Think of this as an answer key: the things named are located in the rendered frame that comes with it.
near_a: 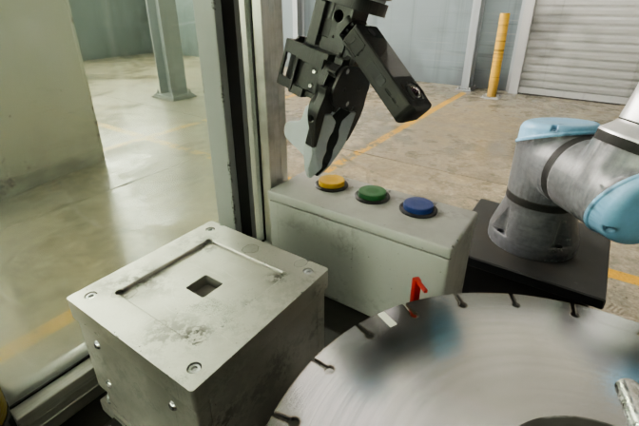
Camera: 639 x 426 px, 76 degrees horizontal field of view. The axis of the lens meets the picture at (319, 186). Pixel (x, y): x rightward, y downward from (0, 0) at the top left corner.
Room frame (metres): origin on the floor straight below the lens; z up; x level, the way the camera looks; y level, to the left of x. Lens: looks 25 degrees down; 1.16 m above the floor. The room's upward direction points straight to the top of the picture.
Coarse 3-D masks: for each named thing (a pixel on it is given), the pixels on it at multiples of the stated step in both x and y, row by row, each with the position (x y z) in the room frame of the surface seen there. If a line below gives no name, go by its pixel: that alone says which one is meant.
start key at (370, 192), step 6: (366, 186) 0.54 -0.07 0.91; (372, 186) 0.54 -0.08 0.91; (378, 186) 0.54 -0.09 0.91; (360, 192) 0.52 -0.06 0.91; (366, 192) 0.52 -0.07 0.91; (372, 192) 0.52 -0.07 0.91; (378, 192) 0.52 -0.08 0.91; (384, 192) 0.52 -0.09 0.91; (366, 198) 0.51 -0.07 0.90; (372, 198) 0.51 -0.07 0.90; (378, 198) 0.51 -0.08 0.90; (384, 198) 0.52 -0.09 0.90
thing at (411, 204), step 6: (408, 198) 0.50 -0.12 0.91; (414, 198) 0.50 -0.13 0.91; (420, 198) 0.50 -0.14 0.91; (408, 204) 0.48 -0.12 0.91; (414, 204) 0.48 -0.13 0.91; (420, 204) 0.48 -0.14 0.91; (426, 204) 0.48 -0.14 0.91; (432, 204) 0.48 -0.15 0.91; (408, 210) 0.48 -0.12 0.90; (414, 210) 0.47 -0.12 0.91; (420, 210) 0.47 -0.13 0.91; (426, 210) 0.47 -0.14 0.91; (432, 210) 0.48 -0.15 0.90
